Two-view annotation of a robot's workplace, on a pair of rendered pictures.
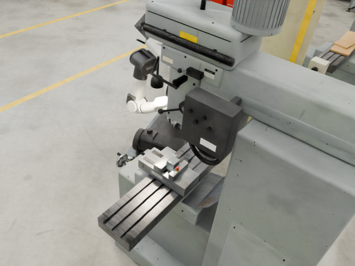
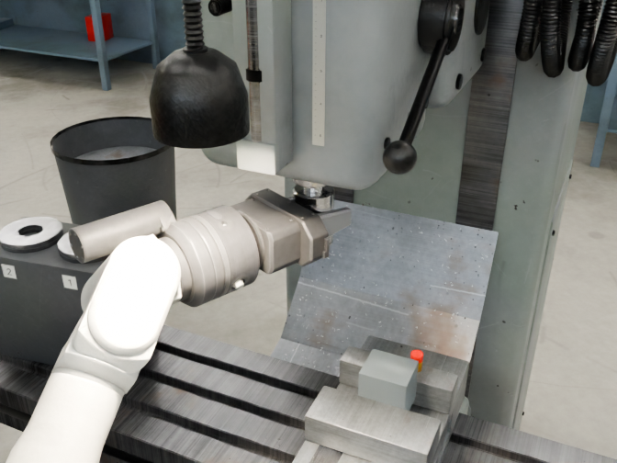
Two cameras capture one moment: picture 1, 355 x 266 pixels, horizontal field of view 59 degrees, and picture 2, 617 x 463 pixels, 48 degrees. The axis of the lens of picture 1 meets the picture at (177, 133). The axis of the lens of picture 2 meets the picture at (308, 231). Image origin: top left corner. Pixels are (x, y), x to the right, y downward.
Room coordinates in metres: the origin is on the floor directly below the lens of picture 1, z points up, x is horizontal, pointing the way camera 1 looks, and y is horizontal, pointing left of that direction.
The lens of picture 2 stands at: (1.49, 0.64, 1.60)
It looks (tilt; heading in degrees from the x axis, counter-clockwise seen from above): 29 degrees down; 261
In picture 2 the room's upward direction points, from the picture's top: straight up
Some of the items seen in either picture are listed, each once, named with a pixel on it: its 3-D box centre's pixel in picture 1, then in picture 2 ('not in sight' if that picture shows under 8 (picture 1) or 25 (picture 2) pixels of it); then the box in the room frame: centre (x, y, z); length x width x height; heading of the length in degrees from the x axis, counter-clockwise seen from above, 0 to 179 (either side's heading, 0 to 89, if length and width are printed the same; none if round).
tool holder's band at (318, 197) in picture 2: not in sight; (313, 192); (1.37, -0.05, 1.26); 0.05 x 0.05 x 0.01
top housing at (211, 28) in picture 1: (203, 27); not in sight; (1.37, -0.06, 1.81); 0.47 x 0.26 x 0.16; 56
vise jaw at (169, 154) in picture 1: (165, 162); (372, 430); (1.32, 0.05, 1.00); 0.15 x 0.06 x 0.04; 147
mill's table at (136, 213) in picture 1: (184, 169); (288, 442); (1.41, -0.07, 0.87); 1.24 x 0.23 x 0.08; 146
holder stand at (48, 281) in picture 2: not in sight; (71, 292); (1.71, -0.29, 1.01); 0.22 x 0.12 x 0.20; 154
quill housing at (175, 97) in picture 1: (192, 92); (317, 0); (1.37, -0.05, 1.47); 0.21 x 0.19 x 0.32; 146
